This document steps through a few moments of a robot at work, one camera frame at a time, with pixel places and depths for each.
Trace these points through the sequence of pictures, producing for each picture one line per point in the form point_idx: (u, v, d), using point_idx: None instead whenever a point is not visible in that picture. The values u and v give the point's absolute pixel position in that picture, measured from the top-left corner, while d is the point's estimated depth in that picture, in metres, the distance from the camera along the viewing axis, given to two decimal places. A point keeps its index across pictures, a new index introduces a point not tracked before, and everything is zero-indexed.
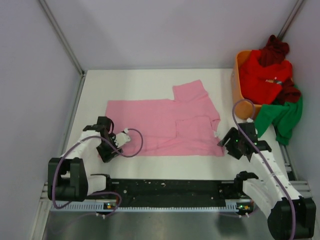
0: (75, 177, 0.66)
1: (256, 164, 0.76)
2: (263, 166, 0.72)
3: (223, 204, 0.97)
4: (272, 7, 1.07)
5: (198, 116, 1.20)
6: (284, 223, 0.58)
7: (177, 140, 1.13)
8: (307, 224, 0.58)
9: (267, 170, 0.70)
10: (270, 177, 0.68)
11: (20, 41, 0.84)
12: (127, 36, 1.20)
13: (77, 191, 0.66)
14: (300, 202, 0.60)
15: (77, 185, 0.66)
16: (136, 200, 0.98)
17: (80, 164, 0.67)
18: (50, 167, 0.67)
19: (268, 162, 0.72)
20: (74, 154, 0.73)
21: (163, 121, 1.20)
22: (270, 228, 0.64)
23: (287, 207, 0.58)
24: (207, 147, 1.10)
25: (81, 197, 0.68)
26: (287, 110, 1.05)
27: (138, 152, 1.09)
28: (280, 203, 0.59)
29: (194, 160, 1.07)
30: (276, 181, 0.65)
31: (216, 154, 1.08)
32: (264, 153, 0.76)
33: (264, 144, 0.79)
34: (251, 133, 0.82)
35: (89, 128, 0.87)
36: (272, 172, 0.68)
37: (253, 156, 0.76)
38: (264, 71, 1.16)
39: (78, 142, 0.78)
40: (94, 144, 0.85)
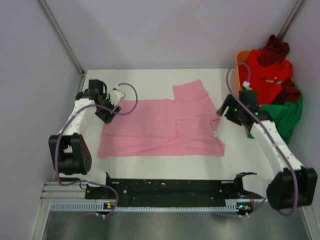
0: (77, 151, 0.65)
1: (257, 134, 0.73)
2: (265, 136, 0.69)
3: (223, 204, 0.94)
4: (272, 7, 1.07)
5: (198, 116, 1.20)
6: (284, 194, 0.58)
7: (176, 140, 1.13)
8: (307, 194, 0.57)
9: (269, 140, 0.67)
10: (272, 146, 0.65)
11: (20, 41, 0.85)
12: (127, 36, 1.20)
13: (82, 164, 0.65)
14: (302, 172, 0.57)
15: (81, 158, 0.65)
16: (136, 200, 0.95)
17: (80, 139, 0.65)
18: (51, 145, 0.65)
19: (270, 132, 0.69)
20: (72, 129, 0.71)
21: (163, 121, 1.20)
22: (269, 197, 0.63)
23: (289, 177, 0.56)
24: (207, 147, 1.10)
25: (84, 171, 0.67)
26: (287, 110, 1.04)
27: (139, 151, 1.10)
28: (281, 174, 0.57)
29: (194, 160, 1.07)
30: (278, 151, 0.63)
31: (216, 153, 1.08)
32: (266, 123, 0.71)
33: (265, 114, 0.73)
34: (253, 101, 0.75)
35: (83, 94, 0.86)
36: (274, 142, 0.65)
37: (254, 126, 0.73)
38: (264, 71, 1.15)
39: (74, 115, 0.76)
40: (91, 112, 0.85)
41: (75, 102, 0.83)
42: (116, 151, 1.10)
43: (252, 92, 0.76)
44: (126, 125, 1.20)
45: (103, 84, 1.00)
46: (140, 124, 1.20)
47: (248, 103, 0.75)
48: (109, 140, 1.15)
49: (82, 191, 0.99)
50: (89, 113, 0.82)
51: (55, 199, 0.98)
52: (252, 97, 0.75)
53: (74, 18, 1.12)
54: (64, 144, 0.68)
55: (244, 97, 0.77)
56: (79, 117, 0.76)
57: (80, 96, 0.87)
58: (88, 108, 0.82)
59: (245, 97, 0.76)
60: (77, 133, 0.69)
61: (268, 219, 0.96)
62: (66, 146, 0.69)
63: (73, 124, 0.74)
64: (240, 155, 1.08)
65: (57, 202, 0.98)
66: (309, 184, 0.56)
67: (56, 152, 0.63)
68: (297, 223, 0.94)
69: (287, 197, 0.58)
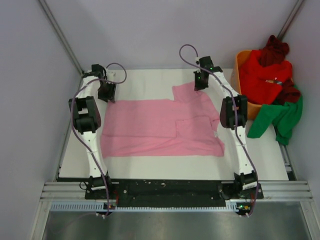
0: (92, 109, 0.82)
1: (212, 81, 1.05)
2: (215, 81, 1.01)
3: (223, 204, 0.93)
4: (272, 7, 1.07)
5: (198, 116, 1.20)
6: (228, 114, 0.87)
7: (176, 141, 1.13)
8: (242, 111, 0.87)
9: (218, 83, 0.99)
10: (220, 86, 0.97)
11: (20, 41, 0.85)
12: (127, 37, 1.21)
13: (95, 120, 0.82)
14: (239, 99, 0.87)
15: (95, 115, 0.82)
16: (136, 200, 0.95)
17: (93, 100, 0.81)
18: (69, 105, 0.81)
19: (219, 78, 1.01)
20: (85, 94, 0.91)
21: (162, 121, 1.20)
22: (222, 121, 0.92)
23: (230, 100, 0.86)
24: (207, 147, 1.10)
25: (96, 127, 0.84)
26: (287, 110, 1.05)
27: (123, 153, 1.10)
28: (225, 99, 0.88)
29: (194, 160, 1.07)
30: (223, 88, 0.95)
31: (216, 154, 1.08)
32: (217, 73, 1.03)
33: (217, 68, 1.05)
34: (209, 63, 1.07)
35: (88, 74, 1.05)
36: (221, 83, 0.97)
37: (210, 77, 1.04)
38: (264, 71, 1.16)
39: (85, 86, 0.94)
40: (96, 87, 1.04)
41: (84, 78, 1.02)
42: (115, 151, 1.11)
43: (206, 57, 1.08)
44: (124, 125, 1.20)
45: (103, 68, 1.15)
46: (139, 124, 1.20)
47: (205, 65, 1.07)
48: (108, 140, 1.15)
49: (82, 191, 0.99)
50: (95, 86, 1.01)
51: (55, 199, 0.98)
52: (206, 60, 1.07)
53: (74, 19, 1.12)
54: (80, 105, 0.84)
55: (202, 62, 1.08)
56: (89, 87, 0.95)
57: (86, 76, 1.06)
58: (94, 83, 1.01)
59: (202, 61, 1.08)
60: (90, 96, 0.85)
61: (268, 219, 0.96)
62: (81, 108, 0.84)
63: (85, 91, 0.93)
64: None
65: (57, 202, 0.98)
66: (243, 105, 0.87)
67: (72, 109, 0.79)
68: (297, 223, 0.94)
69: (231, 116, 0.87)
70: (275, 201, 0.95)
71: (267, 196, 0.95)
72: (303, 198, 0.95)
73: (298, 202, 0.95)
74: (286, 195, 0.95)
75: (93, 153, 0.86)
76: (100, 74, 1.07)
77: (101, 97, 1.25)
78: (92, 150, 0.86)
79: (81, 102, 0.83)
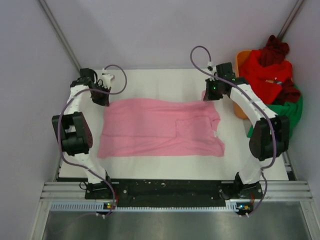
0: (80, 128, 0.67)
1: (236, 96, 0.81)
2: (242, 97, 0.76)
3: (223, 204, 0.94)
4: (272, 8, 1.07)
5: (198, 116, 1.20)
6: (263, 141, 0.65)
7: (176, 140, 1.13)
8: (282, 138, 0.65)
9: (245, 99, 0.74)
10: (249, 103, 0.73)
11: (19, 41, 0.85)
12: (127, 37, 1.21)
13: (85, 140, 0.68)
14: (277, 120, 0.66)
15: (85, 135, 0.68)
16: (136, 200, 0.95)
17: (81, 116, 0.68)
18: (53, 125, 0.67)
19: (246, 92, 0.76)
20: (72, 109, 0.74)
21: (162, 122, 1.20)
22: (252, 149, 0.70)
23: (265, 122, 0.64)
24: (207, 147, 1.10)
25: (87, 147, 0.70)
26: (287, 110, 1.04)
27: (123, 153, 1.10)
28: (259, 121, 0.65)
29: (194, 160, 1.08)
30: (255, 106, 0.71)
31: (216, 154, 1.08)
32: (242, 86, 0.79)
33: (241, 79, 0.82)
34: (229, 71, 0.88)
35: (76, 83, 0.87)
36: (250, 99, 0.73)
37: (233, 90, 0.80)
38: (265, 71, 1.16)
39: (72, 98, 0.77)
40: (86, 97, 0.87)
41: (71, 89, 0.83)
42: (116, 151, 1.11)
43: (225, 64, 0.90)
44: (126, 125, 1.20)
45: (94, 72, 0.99)
46: (138, 124, 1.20)
47: (225, 74, 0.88)
48: (108, 139, 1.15)
49: (82, 191, 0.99)
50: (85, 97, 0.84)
51: (55, 199, 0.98)
52: (226, 67, 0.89)
53: (75, 19, 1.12)
54: (67, 124, 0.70)
55: (221, 71, 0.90)
56: (77, 99, 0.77)
57: (75, 85, 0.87)
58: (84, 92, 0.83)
59: (221, 69, 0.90)
60: (77, 112, 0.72)
61: (268, 219, 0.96)
62: (68, 126, 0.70)
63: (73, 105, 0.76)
64: (239, 154, 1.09)
65: (57, 202, 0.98)
66: (284, 130, 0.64)
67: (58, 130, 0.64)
68: (297, 223, 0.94)
69: (266, 143, 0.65)
70: (275, 201, 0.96)
71: (267, 196, 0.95)
72: (304, 197, 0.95)
73: (298, 202, 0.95)
74: (286, 195, 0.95)
75: (91, 169, 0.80)
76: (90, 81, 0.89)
77: (96, 101, 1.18)
78: (88, 167, 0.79)
79: (68, 120, 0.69)
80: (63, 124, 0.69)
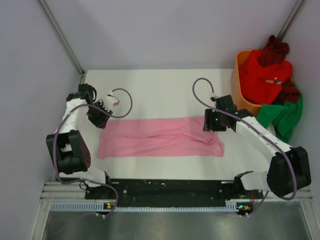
0: (77, 148, 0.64)
1: (243, 132, 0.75)
2: (249, 130, 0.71)
3: (223, 204, 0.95)
4: (271, 8, 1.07)
5: (200, 117, 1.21)
6: (283, 178, 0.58)
7: (176, 141, 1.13)
8: (303, 172, 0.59)
9: (253, 132, 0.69)
10: (259, 137, 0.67)
11: (19, 41, 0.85)
12: (127, 37, 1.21)
13: (82, 160, 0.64)
14: (293, 152, 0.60)
15: (82, 154, 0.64)
16: (136, 200, 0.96)
17: (78, 135, 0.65)
18: (49, 145, 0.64)
19: (253, 126, 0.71)
20: (68, 127, 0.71)
21: (162, 121, 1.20)
22: (272, 187, 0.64)
23: (282, 158, 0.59)
24: (207, 147, 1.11)
25: (85, 167, 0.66)
26: (287, 110, 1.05)
27: (125, 155, 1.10)
28: (276, 157, 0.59)
29: (193, 160, 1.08)
30: (266, 140, 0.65)
31: (216, 154, 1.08)
32: (247, 118, 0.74)
33: (244, 111, 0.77)
34: (230, 104, 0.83)
35: (73, 95, 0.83)
36: (259, 132, 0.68)
37: (238, 124, 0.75)
38: (265, 71, 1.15)
39: (68, 114, 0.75)
40: (84, 111, 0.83)
41: (67, 104, 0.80)
42: (116, 151, 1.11)
43: (226, 97, 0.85)
44: (126, 125, 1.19)
45: (93, 89, 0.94)
46: (139, 125, 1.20)
47: (227, 107, 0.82)
48: (109, 139, 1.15)
49: (82, 191, 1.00)
50: (83, 111, 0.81)
51: (55, 199, 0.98)
52: (227, 101, 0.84)
53: (74, 19, 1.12)
54: (62, 143, 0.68)
55: (222, 104, 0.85)
56: (74, 116, 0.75)
57: (71, 98, 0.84)
58: (82, 107, 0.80)
59: (221, 102, 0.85)
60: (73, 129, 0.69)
61: (268, 220, 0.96)
62: (64, 144, 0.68)
63: (69, 123, 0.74)
64: (238, 154, 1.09)
65: (57, 202, 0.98)
66: (303, 162, 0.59)
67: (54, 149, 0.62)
68: (297, 222, 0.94)
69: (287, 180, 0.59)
70: (275, 201, 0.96)
71: (267, 196, 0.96)
72: (304, 197, 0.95)
73: (298, 202, 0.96)
74: None
75: (90, 180, 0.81)
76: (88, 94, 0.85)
77: (92, 120, 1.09)
78: (87, 179, 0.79)
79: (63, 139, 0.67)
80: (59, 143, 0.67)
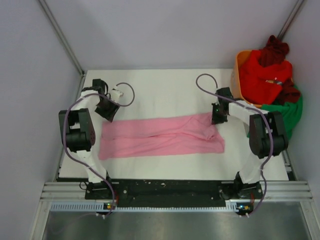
0: (84, 123, 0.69)
1: (234, 111, 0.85)
2: (237, 107, 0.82)
3: (223, 204, 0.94)
4: (271, 8, 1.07)
5: (200, 114, 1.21)
6: (260, 136, 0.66)
7: (176, 140, 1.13)
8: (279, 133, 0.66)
9: (239, 107, 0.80)
10: (243, 109, 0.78)
11: (19, 42, 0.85)
12: (127, 37, 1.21)
13: (88, 136, 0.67)
14: (271, 117, 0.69)
15: (87, 130, 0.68)
16: (136, 200, 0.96)
17: (87, 112, 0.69)
18: (60, 119, 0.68)
19: (241, 102, 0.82)
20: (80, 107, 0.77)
21: (162, 121, 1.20)
22: (253, 150, 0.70)
23: (260, 117, 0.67)
24: (207, 144, 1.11)
25: (89, 145, 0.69)
26: (287, 110, 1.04)
27: (126, 156, 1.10)
28: (253, 116, 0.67)
29: (194, 158, 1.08)
30: (249, 109, 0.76)
31: (216, 150, 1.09)
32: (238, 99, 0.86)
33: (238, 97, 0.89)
34: (227, 94, 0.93)
35: (86, 89, 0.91)
36: (244, 105, 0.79)
37: (230, 105, 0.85)
38: (265, 71, 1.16)
39: (81, 98, 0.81)
40: (94, 101, 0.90)
41: (81, 92, 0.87)
42: (117, 152, 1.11)
43: (225, 88, 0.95)
44: (127, 126, 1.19)
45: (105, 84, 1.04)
46: (139, 125, 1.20)
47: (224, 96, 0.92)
48: (109, 140, 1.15)
49: (82, 191, 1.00)
50: (93, 100, 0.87)
51: (55, 199, 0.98)
52: (226, 91, 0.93)
53: (75, 19, 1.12)
54: (72, 121, 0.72)
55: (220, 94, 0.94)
56: (85, 100, 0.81)
57: (85, 90, 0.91)
58: (93, 96, 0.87)
59: (220, 92, 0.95)
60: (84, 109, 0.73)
61: (268, 220, 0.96)
62: (73, 123, 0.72)
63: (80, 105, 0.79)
64: (238, 153, 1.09)
65: (57, 202, 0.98)
66: (278, 124, 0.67)
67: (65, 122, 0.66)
68: (297, 222, 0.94)
69: (265, 138, 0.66)
70: (275, 201, 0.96)
71: (267, 196, 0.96)
72: (304, 198, 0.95)
73: (298, 202, 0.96)
74: (286, 195, 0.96)
75: (91, 168, 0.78)
76: (100, 89, 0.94)
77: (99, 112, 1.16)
78: (89, 165, 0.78)
79: (74, 116, 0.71)
80: (69, 120, 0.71)
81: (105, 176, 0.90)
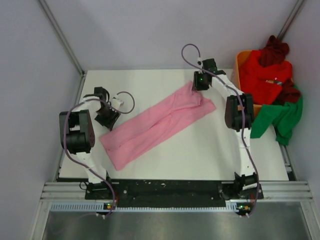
0: (84, 124, 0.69)
1: (215, 85, 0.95)
2: (219, 83, 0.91)
3: (223, 204, 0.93)
4: (271, 8, 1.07)
5: (181, 89, 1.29)
6: (233, 113, 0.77)
7: (174, 119, 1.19)
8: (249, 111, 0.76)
9: (221, 84, 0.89)
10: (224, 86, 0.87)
11: (19, 42, 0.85)
12: (126, 37, 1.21)
13: (87, 138, 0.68)
14: (244, 97, 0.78)
15: (87, 132, 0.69)
16: (136, 200, 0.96)
17: (87, 113, 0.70)
18: (60, 120, 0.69)
19: (223, 79, 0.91)
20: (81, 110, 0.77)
21: (154, 110, 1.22)
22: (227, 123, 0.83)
23: (235, 98, 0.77)
24: (200, 109, 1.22)
25: (89, 146, 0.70)
26: (287, 110, 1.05)
27: (139, 153, 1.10)
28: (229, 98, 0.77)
29: (191, 129, 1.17)
30: (227, 88, 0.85)
31: (211, 111, 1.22)
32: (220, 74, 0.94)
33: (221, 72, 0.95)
34: (212, 66, 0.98)
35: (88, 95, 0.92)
36: (225, 83, 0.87)
37: (213, 79, 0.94)
38: (264, 71, 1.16)
39: (82, 102, 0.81)
40: (95, 107, 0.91)
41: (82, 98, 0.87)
42: (131, 156, 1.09)
43: (210, 60, 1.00)
44: (126, 126, 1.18)
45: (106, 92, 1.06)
46: (137, 121, 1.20)
47: (209, 68, 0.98)
48: (110, 141, 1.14)
49: (82, 191, 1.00)
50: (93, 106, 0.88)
51: (55, 199, 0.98)
52: (210, 63, 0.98)
53: (75, 19, 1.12)
54: (72, 122, 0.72)
55: (205, 65, 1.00)
56: (86, 104, 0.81)
57: (87, 96, 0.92)
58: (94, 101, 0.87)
59: (205, 64, 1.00)
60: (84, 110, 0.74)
61: (268, 219, 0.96)
62: (73, 124, 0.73)
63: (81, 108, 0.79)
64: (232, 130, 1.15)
65: (57, 202, 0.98)
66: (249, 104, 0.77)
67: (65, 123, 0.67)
68: (297, 223, 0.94)
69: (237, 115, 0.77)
70: (275, 201, 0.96)
71: (267, 196, 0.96)
72: (304, 198, 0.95)
73: (298, 202, 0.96)
74: (286, 195, 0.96)
75: (91, 169, 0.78)
76: (102, 96, 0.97)
77: (99, 120, 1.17)
78: (89, 167, 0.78)
79: (74, 117, 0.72)
80: (69, 121, 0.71)
81: (105, 177, 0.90)
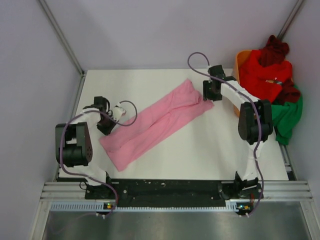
0: (81, 137, 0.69)
1: (225, 91, 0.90)
2: (230, 89, 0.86)
3: (223, 204, 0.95)
4: (271, 8, 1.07)
5: (179, 87, 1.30)
6: (249, 123, 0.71)
7: (173, 117, 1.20)
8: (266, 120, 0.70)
9: (232, 91, 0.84)
10: (235, 93, 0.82)
11: (19, 42, 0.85)
12: (126, 37, 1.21)
13: (83, 152, 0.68)
14: (260, 105, 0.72)
15: (83, 146, 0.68)
16: (136, 200, 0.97)
17: (85, 126, 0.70)
18: (57, 133, 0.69)
19: (234, 85, 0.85)
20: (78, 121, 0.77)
21: (155, 109, 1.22)
22: (241, 134, 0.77)
23: (250, 106, 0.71)
24: (198, 106, 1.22)
25: (85, 161, 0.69)
26: (287, 110, 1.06)
27: (139, 154, 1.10)
28: (244, 105, 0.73)
29: (190, 127, 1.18)
30: (240, 94, 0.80)
31: (209, 108, 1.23)
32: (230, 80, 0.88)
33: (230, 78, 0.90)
34: (220, 72, 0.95)
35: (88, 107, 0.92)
36: (236, 89, 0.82)
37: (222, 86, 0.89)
38: (264, 71, 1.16)
39: (81, 113, 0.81)
40: (95, 118, 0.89)
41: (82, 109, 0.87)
42: (131, 157, 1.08)
43: (217, 66, 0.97)
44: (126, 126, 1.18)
45: (106, 101, 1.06)
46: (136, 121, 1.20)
47: (216, 74, 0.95)
48: (110, 142, 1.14)
49: (82, 191, 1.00)
50: (93, 117, 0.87)
51: (55, 199, 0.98)
52: (218, 70, 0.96)
53: (75, 19, 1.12)
54: (69, 135, 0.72)
55: (213, 71, 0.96)
56: (85, 116, 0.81)
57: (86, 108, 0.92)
58: (93, 113, 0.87)
59: (212, 70, 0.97)
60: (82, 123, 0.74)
61: (267, 219, 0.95)
62: (70, 137, 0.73)
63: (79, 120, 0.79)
64: (230, 128, 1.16)
65: (57, 202, 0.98)
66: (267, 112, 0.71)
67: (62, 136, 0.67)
68: (297, 223, 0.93)
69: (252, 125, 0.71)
70: (275, 201, 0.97)
71: (267, 196, 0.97)
72: (304, 197, 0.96)
73: (298, 202, 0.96)
74: (285, 195, 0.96)
75: (91, 177, 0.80)
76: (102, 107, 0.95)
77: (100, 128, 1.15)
78: (88, 175, 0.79)
79: (71, 130, 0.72)
80: (66, 134, 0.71)
81: (105, 181, 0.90)
